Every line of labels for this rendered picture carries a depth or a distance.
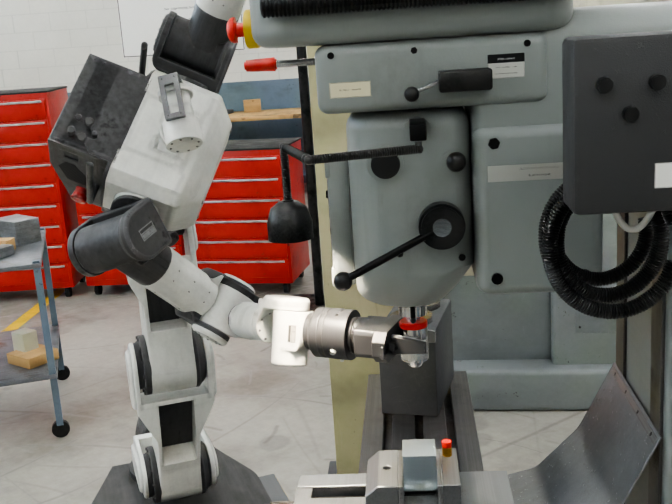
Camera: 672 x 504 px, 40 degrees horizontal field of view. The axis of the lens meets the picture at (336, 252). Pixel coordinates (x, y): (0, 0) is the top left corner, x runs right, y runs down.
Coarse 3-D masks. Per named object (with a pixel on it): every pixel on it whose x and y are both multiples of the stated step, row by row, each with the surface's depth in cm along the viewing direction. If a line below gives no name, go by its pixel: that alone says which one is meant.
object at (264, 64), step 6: (246, 60) 155; (252, 60) 155; (258, 60) 154; (264, 60) 154; (270, 60) 154; (276, 60) 155; (282, 60) 155; (288, 60) 154; (294, 60) 154; (300, 60) 154; (306, 60) 154; (312, 60) 154; (246, 66) 155; (252, 66) 154; (258, 66) 154; (264, 66) 154; (270, 66) 154; (276, 66) 155; (282, 66) 155; (288, 66) 155; (294, 66) 155
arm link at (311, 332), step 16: (288, 320) 160; (304, 320) 160; (320, 320) 157; (272, 336) 163; (288, 336) 160; (304, 336) 159; (320, 336) 157; (272, 352) 162; (288, 352) 160; (304, 352) 162; (320, 352) 158
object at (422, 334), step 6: (402, 330) 153; (408, 330) 152; (414, 330) 152; (420, 330) 152; (426, 330) 153; (408, 336) 152; (414, 336) 152; (420, 336) 152; (426, 336) 153; (402, 354) 154; (408, 354) 153; (414, 354) 153; (420, 354) 153; (426, 354) 154; (408, 360) 154; (414, 360) 153; (420, 360) 153; (426, 360) 154
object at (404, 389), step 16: (432, 304) 198; (448, 304) 202; (432, 320) 191; (448, 320) 201; (448, 336) 202; (432, 352) 186; (448, 352) 202; (384, 368) 190; (400, 368) 189; (416, 368) 188; (432, 368) 187; (448, 368) 202; (384, 384) 191; (400, 384) 190; (416, 384) 189; (432, 384) 188; (448, 384) 202; (384, 400) 192; (400, 400) 191; (416, 400) 190; (432, 400) 189
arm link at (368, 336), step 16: (336, 320) 156; (352, 320) 157; (368, 320) 158; (384, 320) 158; (336, 336) 155; (352, 336) 156; (368, 336) 153; (384, 336) 151; (336, 352) 157; (352, 352) 158; (368, 352) 154; (384, 352) 151
